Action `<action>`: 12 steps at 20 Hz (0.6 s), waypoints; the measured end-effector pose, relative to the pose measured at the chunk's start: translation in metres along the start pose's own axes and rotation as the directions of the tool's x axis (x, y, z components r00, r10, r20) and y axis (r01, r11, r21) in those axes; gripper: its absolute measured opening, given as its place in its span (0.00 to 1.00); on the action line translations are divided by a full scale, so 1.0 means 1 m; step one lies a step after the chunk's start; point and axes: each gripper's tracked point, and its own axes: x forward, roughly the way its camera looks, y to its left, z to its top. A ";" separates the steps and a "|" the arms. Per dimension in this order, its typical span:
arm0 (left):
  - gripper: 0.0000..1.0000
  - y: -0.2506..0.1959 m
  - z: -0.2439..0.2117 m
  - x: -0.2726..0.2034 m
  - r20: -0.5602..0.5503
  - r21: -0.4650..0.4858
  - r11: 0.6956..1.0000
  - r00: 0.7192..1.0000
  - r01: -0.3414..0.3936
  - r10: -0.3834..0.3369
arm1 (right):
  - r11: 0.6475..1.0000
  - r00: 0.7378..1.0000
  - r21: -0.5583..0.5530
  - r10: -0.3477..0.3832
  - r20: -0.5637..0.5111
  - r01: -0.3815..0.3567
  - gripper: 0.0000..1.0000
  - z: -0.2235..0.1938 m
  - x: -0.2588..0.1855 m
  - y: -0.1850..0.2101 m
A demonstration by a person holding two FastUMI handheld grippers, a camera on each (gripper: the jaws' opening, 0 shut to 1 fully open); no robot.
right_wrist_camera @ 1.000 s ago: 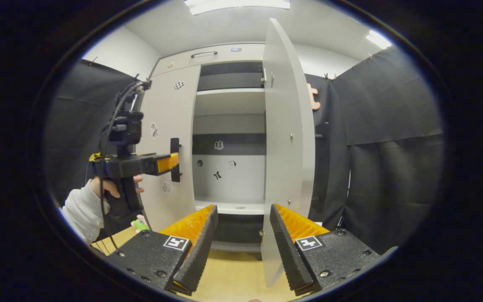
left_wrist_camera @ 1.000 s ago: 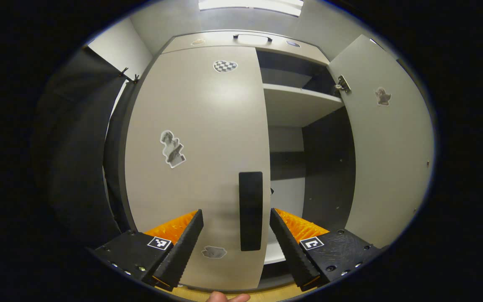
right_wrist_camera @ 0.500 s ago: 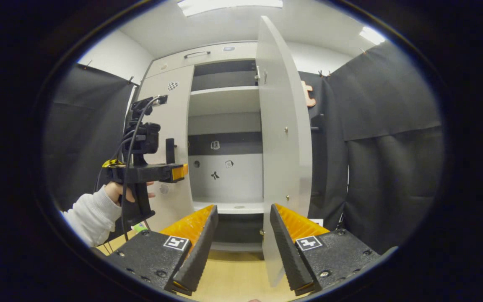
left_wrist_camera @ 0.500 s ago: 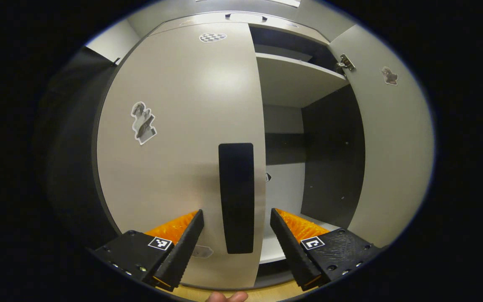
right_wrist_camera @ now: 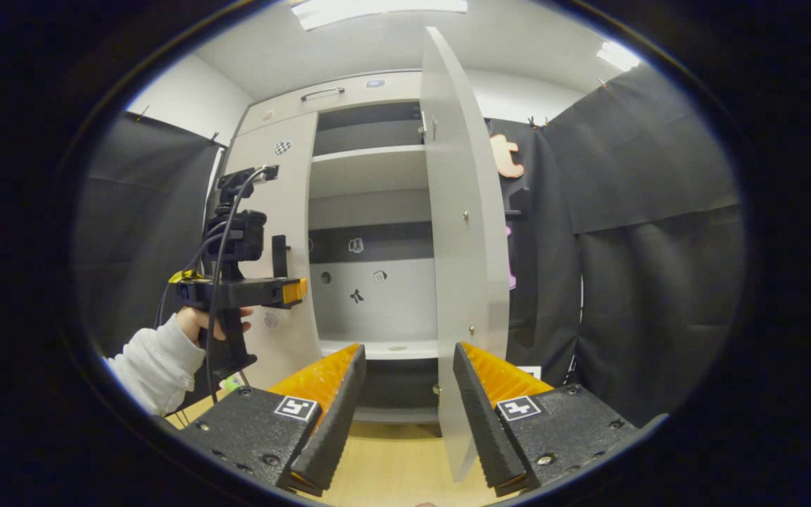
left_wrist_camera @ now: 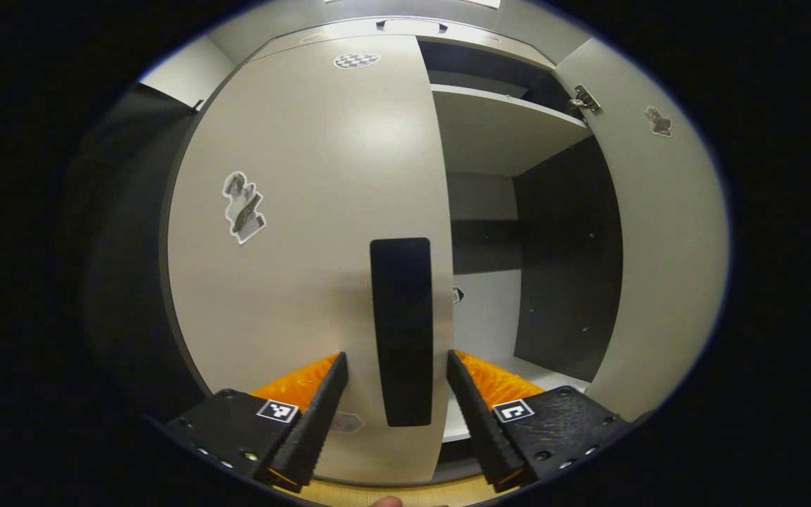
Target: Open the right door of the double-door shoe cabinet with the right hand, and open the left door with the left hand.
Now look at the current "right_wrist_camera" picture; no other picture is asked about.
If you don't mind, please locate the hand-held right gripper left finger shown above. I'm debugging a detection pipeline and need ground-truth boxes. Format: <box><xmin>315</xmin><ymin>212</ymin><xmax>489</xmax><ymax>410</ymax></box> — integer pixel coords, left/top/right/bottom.
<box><xmin>179</xmin><ymin>343</ymin><xmax>367</xmax><ymax>497</ymax></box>

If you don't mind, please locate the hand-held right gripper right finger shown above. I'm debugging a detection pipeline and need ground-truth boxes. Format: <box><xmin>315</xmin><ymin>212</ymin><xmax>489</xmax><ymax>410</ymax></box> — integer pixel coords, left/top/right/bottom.
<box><xmin>453</xmin><ymin>342</ymin><xmax>640</xmax><ymax>497</ymax></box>

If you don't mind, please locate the beige double-door shoe cabinet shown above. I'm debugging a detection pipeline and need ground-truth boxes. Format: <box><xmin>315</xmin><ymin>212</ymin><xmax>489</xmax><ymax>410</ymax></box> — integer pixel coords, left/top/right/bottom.
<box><xmin>219</xmin><ymin>69</ymin><xmax>448</xmax><ymax>437</ymax></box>

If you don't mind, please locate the beige cabinet door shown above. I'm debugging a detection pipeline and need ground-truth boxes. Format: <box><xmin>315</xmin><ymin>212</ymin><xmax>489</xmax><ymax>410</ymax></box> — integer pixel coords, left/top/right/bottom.
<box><xmin>221</xmin><ymin>111</ymin><xmax>323</xmax><ymax>392</ymax></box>
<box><xmin>420</xmin><ymin>27</ymin><xmax>512</xmax><ymax>483</ymax></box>

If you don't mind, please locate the white cabinet shelf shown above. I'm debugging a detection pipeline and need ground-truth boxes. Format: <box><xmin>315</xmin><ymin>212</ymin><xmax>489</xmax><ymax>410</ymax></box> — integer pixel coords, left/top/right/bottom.
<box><xmin>310</xmin><ymin>144</ymin><xmax>427</xmax><ymax>198</ymax></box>
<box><xmin>318</xmin><ymin>338</ymin><xmax>441</xmax><ymax>361</ymax></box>

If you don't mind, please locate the beige cabinet drawer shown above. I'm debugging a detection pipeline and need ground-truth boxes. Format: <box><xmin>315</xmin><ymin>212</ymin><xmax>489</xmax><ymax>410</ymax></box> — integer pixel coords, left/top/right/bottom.
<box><xmin>237</xmin><ymin>70</ymin><xmax>424</xmax><ymax>138</ymax></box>

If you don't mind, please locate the black backdrop cloth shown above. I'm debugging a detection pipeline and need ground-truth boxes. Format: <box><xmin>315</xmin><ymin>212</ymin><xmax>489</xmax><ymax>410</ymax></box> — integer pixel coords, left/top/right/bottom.
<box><xmin>486</xmin><ymin>65</ymin><xmax>744</xmax><ymax>427</ymax></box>
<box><xmin>75</xmin><ymin>111</ymin><xmax>237</xmax><ymax>409</ymax></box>

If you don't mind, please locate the small ceiling light panel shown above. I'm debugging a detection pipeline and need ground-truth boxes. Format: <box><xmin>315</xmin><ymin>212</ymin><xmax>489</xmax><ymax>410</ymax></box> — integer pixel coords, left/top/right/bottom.
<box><xmin>596</xmin><ymin>41</ymin><xmax>640</xmax><ymax>71</ymax></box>

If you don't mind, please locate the black cable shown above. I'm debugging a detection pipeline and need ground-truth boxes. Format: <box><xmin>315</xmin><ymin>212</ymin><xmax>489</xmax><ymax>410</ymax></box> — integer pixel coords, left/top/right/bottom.
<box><xmin>156</xmin><ymin>167</ymin><xmax>269</xmax><ymax>406</ymax></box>

